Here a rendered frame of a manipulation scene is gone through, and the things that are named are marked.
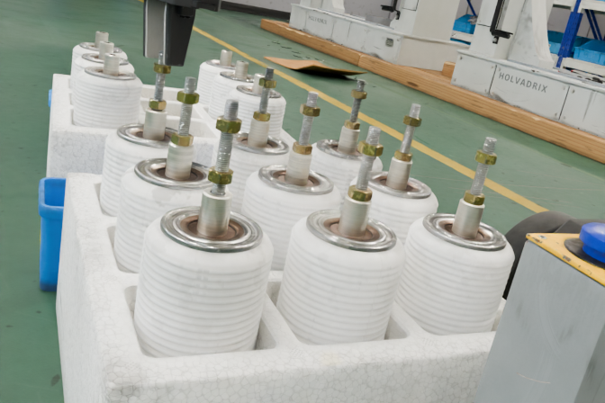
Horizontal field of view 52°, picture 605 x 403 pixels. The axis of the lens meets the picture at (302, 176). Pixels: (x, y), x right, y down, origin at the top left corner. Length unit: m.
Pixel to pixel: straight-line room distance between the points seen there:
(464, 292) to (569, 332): 0.17
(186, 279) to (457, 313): 0.24
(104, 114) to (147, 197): 0.43
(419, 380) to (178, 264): 0.22
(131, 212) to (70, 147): 0.40
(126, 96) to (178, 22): 0.34
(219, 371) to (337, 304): 0.11
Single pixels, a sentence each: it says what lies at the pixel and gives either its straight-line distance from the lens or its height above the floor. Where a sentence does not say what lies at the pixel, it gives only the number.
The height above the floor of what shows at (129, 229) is 0.21.
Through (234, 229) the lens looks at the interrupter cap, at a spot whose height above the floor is 0.25.
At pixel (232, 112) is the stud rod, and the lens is 0.43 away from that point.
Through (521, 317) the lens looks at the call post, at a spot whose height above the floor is 0.26.
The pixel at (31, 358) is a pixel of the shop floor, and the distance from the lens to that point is 0.75.
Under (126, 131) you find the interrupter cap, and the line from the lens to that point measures 0.67.
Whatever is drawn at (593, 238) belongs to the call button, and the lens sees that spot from 0.40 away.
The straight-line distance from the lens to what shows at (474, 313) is 0.56.
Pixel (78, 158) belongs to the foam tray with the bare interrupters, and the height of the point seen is 0.14.
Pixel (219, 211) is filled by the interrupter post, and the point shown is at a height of 0.27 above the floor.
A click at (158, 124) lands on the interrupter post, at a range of 0.66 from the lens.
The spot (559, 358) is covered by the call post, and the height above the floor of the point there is 0.26.
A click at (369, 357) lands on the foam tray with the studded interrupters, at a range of 0.49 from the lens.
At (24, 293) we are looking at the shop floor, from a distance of 0.87.
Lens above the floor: 0.43
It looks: 17 degrees down
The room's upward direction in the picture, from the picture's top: 11 degrees clockwise
